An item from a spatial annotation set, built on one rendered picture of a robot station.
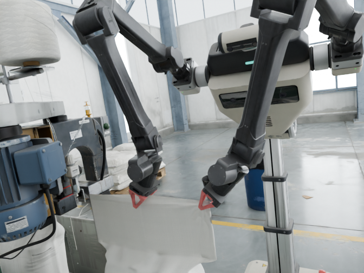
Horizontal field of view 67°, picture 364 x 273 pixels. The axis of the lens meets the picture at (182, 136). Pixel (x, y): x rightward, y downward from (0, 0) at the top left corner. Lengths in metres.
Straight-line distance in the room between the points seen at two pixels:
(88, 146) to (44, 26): 0.50
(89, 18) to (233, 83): 0.58
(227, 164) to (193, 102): 8.99
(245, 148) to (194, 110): 8.95
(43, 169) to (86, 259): 1.24
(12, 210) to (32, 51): 0.41
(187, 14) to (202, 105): 3.07
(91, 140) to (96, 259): 0.87
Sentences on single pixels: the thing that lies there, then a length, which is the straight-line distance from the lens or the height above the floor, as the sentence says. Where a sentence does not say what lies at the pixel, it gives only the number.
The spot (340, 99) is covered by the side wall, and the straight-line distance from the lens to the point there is 8.74.
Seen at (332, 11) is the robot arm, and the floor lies 1.53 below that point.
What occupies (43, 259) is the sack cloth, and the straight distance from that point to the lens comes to 1.45.
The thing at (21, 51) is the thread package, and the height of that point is 1.55.
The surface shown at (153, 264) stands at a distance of 1.04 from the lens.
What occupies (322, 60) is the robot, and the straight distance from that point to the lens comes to 1.07.
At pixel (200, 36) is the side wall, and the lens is 9.58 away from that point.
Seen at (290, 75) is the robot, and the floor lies 1.40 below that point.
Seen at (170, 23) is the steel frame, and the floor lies 3.63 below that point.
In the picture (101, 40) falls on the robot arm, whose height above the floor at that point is 1.55.
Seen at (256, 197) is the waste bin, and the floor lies 0.15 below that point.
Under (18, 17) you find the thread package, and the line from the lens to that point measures 0.87.
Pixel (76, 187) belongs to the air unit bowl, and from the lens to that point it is 1.08.
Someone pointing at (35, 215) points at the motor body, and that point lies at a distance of 0.81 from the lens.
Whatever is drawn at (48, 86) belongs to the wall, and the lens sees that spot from 6.14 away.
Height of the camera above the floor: 1.39
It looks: 9 degrees down
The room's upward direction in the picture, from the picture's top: 8 degrees counter-clockwise
